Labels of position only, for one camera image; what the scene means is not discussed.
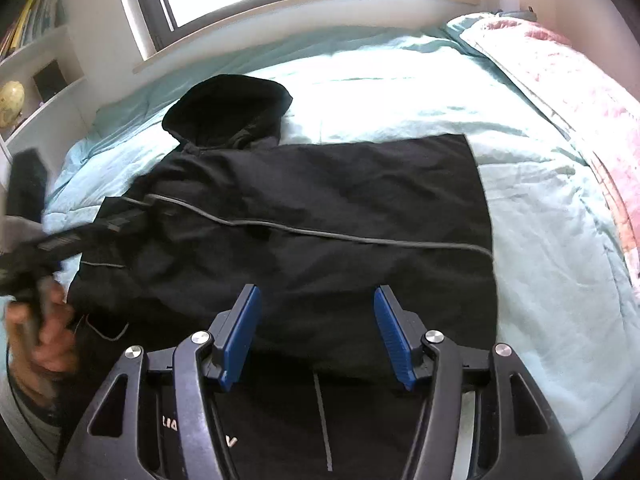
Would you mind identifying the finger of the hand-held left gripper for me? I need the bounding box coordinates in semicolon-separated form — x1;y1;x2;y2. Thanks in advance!
70;201;160;256

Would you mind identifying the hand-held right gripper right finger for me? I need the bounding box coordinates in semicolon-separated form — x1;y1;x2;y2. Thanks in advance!
374;285;583;480

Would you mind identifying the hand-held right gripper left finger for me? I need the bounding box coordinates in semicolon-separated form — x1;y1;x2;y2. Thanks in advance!
57;284;263;480

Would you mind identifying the black hooded jacket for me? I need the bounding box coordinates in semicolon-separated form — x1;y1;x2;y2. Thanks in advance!
65;74;498;480

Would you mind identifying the person's left forearm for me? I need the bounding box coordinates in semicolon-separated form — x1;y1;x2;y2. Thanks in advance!
0;370;68;468

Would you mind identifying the person's left hand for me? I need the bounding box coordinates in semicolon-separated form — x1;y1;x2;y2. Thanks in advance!
5;277;82;403

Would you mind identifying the yellow globe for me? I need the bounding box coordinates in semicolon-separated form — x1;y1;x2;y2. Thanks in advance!
0;81;26;129

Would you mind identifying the row of books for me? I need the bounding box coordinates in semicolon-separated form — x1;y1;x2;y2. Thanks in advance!
0;0;67;57

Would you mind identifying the white window sill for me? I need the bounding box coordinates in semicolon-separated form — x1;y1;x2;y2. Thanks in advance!
132;0;487;76

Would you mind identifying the dark picture frame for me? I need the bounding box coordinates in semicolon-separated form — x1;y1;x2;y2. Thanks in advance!
32;59;69;104

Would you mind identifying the white wall shelf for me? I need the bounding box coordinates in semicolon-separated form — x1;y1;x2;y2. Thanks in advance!
0;0;96;148

